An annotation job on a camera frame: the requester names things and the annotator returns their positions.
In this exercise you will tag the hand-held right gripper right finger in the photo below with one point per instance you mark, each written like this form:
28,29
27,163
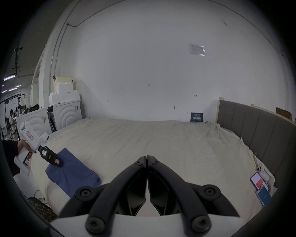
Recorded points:
185,196

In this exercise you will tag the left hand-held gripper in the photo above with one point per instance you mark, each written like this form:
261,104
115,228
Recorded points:
30,135

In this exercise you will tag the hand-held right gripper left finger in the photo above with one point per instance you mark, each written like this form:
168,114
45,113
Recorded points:
108,196

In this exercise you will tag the dark blue shirt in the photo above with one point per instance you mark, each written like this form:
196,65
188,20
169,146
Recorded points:
71,173

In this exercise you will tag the person's left forearm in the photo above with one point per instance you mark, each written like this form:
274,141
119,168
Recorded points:
9,157

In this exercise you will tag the person's left hand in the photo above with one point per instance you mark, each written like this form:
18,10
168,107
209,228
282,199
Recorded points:
24,147

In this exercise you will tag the white washing machine with foam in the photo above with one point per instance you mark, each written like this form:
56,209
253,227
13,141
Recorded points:
67,113

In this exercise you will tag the leopard print fabric item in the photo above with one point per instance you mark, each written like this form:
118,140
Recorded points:
42,209

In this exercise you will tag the bed with beige sheet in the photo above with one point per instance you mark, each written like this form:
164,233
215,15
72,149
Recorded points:
161,143

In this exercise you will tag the phone with red white screen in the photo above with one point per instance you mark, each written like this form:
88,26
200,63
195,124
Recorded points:
258,181

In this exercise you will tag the phone with blue screen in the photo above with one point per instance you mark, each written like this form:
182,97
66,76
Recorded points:
264,196

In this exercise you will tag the small dark blue sign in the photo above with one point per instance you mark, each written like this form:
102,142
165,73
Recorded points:
197,117

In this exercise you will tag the grey padded headboard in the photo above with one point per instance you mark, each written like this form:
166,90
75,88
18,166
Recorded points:
259,129

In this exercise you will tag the brown cardboard piece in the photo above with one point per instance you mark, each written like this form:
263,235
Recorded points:
283,113

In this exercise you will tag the white paper sheet in sleeve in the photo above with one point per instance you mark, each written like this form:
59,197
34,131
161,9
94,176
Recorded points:
197,49

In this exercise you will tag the white phone with camera lenses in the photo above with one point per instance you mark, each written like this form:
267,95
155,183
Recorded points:
263,172

